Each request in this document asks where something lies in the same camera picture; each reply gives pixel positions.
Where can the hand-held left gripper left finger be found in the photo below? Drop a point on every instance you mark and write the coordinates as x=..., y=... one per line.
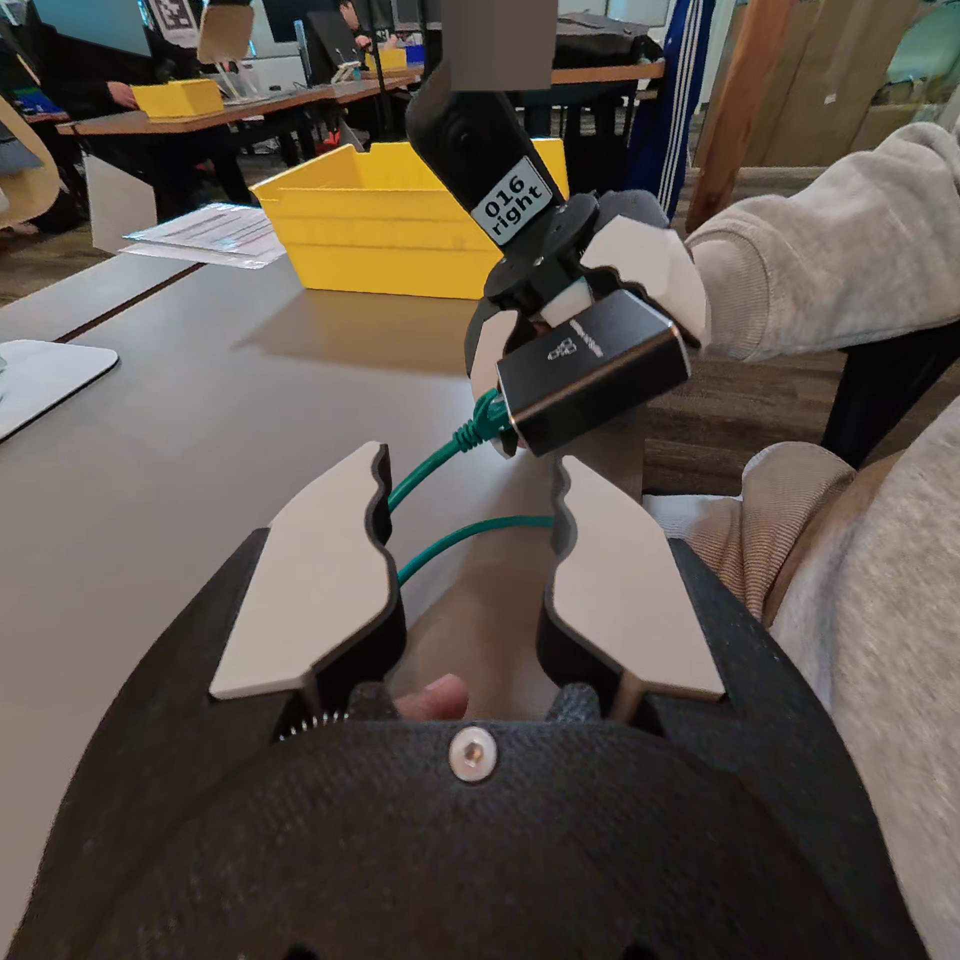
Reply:
x=315, y=577

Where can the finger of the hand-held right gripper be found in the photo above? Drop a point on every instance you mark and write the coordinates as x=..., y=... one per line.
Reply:
x=652, y=262
x=491, y=341

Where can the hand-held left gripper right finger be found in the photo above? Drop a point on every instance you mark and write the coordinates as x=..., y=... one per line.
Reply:
x=630, y=592

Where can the black metal adapter box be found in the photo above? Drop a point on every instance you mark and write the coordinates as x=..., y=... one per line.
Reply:
x=592, y=375

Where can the person's right forearm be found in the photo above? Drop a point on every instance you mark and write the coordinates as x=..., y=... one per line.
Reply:
x=810, y=255

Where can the grey desk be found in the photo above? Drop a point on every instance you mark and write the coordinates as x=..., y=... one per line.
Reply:
x=187, y=450

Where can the black desk leg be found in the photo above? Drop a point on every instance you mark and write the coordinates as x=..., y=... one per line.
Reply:
x=877, y=390

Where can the person's left hand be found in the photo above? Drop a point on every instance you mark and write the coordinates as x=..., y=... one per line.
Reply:
x=435, y=697

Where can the small yellow storage bin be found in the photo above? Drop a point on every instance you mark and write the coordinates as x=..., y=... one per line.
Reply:
x=386, y=60

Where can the large yellow storage bin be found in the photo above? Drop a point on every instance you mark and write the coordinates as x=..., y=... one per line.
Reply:
x=375, y=232

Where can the person's beige ribbed pants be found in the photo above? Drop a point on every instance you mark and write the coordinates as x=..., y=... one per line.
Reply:
x=750, y=517

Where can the blue striped track jacket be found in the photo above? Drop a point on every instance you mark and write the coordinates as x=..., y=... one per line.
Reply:
x=664, y=97

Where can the brown background table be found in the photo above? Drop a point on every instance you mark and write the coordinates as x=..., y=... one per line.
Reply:
x=225, y=112

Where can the person's grey sweater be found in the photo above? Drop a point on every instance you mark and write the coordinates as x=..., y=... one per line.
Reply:
x=885, y=637

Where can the beige rounded board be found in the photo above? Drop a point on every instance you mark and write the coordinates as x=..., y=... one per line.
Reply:
x=30, y=180
x=225, y=34

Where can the white paper sheets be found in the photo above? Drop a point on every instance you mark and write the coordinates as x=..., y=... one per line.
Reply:
x=210, y=236

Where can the white flat pad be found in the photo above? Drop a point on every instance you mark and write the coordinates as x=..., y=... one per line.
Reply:
x=45, y=375

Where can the white panel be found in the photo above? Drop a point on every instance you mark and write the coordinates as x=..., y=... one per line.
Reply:
x=120, y=202

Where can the wooden post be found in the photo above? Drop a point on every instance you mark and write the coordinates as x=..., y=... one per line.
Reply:
x=739, y=105

